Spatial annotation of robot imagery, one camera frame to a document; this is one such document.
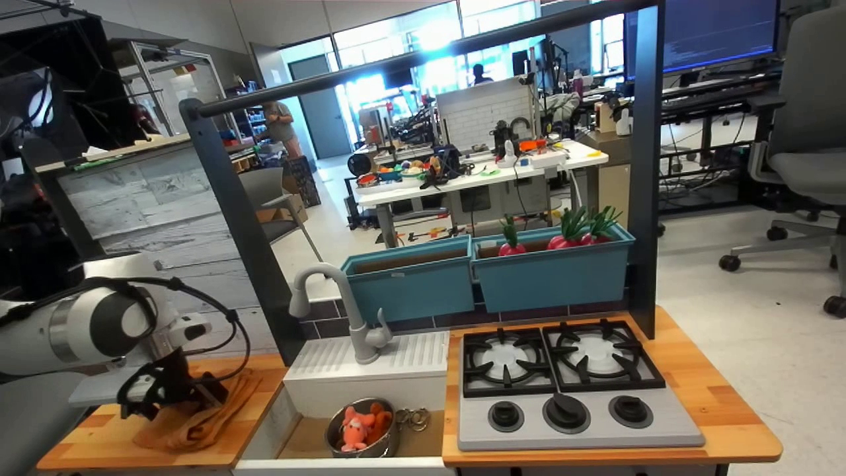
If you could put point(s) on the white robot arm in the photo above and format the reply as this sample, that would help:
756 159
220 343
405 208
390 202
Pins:
84 326

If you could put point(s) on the grey door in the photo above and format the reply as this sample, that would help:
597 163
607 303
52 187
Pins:
322 114

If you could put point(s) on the orange pink plush toy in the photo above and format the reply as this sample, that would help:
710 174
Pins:
374 422

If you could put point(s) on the large black stove knob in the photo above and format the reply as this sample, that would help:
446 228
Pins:
563 413

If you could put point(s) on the wooden play kitchen unit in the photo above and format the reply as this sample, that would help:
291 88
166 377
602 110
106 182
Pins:
723 413

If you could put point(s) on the steel bowl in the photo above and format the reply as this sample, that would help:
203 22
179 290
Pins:
331 436

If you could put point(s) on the beige chair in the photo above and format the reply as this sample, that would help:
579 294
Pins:
274 208

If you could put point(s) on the black kitchen frame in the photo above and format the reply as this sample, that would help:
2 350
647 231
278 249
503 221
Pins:
647 175

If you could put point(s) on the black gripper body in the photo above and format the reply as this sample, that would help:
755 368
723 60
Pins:
163 384

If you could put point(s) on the computer monitor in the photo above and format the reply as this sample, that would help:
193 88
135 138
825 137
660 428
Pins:
715 35

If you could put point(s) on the small black stove knob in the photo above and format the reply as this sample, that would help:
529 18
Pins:
631 410
505 417

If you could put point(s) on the teal plastic planter box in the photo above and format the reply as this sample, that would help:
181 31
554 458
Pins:
556 280
414 288

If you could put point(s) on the white work table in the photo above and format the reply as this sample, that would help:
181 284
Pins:
492 175

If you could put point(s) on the orange cloth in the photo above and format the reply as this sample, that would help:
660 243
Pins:
212 422

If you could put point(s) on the toy radish green leaves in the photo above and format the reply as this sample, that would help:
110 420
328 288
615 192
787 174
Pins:
570 231
511 240
602 225

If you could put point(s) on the grey office chair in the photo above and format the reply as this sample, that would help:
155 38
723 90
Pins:
809 108

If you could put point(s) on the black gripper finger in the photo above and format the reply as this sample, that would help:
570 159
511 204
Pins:
135 410
212 389

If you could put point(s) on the grey wood backsplash panel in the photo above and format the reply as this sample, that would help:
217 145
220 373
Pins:
133 202

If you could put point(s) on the grey toy stove top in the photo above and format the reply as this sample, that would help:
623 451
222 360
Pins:
688 433

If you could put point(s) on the white perforated panel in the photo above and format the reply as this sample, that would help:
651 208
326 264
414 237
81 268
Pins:
485 114

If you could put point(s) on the black burner grate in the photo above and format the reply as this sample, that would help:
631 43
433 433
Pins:
466 366
651 358

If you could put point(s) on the black computer desk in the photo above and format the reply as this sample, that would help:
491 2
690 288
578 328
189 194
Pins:
704 96

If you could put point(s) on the grey toy faucet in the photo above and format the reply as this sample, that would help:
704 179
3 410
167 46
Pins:
365 343

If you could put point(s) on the white toy sink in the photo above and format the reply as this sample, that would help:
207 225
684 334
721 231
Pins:
370 379

